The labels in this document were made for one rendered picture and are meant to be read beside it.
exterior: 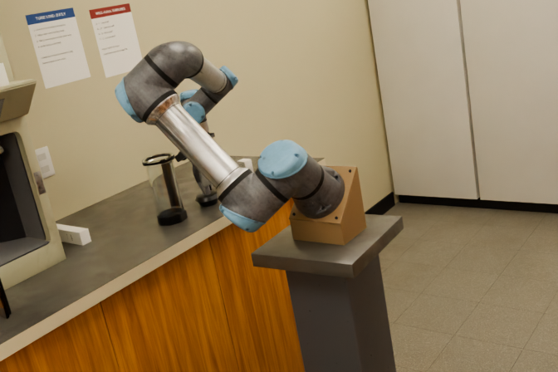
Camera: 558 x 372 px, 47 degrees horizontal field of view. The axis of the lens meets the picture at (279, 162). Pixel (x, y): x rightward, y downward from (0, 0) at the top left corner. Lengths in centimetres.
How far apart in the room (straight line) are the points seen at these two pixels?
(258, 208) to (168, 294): 55
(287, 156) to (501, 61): 261
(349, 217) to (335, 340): 36
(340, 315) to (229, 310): 57
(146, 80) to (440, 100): 283
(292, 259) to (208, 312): 56
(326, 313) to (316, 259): 20
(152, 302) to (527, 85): 273
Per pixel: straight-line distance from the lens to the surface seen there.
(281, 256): 175
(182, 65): 172
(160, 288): 204
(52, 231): 211
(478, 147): 426
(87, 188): 269
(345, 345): 187
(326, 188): 171
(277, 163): 162
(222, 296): 225
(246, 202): 164
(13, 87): 190
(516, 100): 410
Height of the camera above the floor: 164
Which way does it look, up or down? 15 degrees down
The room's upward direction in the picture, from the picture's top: 11 degrees counter-clockwise
